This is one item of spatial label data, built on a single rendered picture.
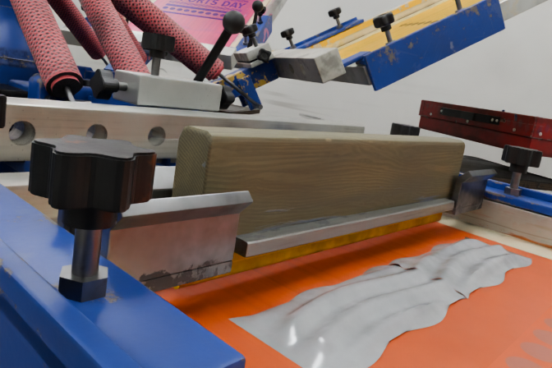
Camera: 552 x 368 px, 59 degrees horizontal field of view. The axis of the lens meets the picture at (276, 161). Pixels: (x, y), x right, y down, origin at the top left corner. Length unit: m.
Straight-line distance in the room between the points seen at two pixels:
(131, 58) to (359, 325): 0.61
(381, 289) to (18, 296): 0.25
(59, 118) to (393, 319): 0.33
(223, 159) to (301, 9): 2.90
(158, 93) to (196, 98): 0.06
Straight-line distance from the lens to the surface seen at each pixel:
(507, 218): 0.66
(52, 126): 0.48
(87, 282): 0.20
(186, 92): 0.62
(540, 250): 0.63
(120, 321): 0.19
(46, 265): 0.24
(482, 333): 0.36
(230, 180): 0.29
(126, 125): 0.51
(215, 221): 0.28
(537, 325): 0.40
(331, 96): 2.93
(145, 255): 0.26
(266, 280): 0.36
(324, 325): 0.30
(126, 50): 0.83
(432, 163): 0.53
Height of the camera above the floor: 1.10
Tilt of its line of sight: 9 degrees down
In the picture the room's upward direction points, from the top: 9 degrees clockwise
